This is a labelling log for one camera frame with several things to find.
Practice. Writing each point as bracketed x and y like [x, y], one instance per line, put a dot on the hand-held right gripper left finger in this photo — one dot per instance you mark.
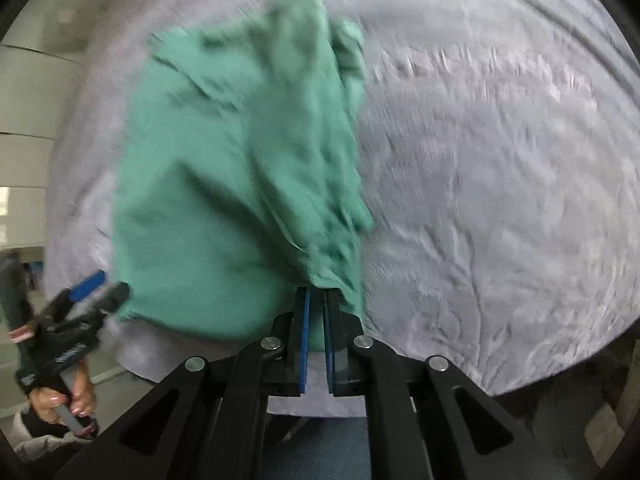
[305, 340]

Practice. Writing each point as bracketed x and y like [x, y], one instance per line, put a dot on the grey embossed bedspread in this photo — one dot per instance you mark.
[490, 185]

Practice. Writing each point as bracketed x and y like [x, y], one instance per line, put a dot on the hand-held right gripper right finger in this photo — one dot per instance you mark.
[330, 345]

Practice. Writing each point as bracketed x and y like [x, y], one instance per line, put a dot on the person's left forearm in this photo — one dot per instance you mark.
[35, 435]

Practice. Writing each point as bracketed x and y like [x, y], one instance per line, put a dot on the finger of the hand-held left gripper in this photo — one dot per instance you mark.
[111, 297]
[89, 282]

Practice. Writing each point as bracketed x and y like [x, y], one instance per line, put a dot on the person's blue jeans leg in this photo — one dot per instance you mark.
[315, 450]

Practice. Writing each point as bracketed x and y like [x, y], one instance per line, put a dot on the white cabinet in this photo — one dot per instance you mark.
[30, 125]

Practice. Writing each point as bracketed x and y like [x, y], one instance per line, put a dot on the green jacket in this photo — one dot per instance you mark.
[235, 175]

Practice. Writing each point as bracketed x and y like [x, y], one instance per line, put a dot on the person's left hand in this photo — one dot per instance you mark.
[80, 395]

